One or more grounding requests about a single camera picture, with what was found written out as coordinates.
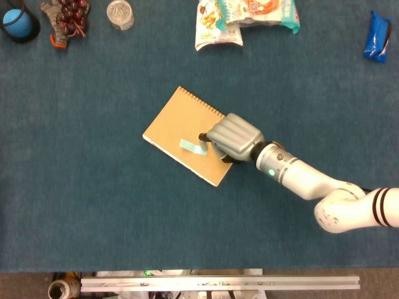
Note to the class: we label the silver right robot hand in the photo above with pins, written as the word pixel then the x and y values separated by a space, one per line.
pixel 235 138

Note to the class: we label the light green eraser strip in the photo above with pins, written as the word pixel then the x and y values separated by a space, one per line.
pixel 188 146

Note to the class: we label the spiral bound notebook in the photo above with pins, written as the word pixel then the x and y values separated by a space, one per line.
pixel 174 124

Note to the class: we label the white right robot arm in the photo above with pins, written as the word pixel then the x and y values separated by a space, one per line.
pixel 308 182

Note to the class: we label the white snack bag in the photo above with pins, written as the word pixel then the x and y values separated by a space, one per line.
pixel 212 39

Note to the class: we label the teal snack bag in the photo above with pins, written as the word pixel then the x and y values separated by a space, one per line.
pixel 265 15

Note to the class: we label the blue felt table cover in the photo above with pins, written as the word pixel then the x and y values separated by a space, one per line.
pixel 93 187

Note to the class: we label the clear round plastic container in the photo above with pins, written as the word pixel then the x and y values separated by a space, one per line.
pixel 120 14

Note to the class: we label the blue wrapped packet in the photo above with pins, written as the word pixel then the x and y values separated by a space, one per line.
pixel 375 39

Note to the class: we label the dark red grape bunch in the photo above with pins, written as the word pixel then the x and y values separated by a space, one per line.
pixel 71 15

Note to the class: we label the brown tape roll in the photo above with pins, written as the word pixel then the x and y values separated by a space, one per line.
pixel 60 288

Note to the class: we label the blue ball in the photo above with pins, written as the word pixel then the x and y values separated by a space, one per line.
pixel 17 23

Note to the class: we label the aluminium profile rail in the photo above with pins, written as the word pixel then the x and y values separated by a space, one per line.
pixel 218 283

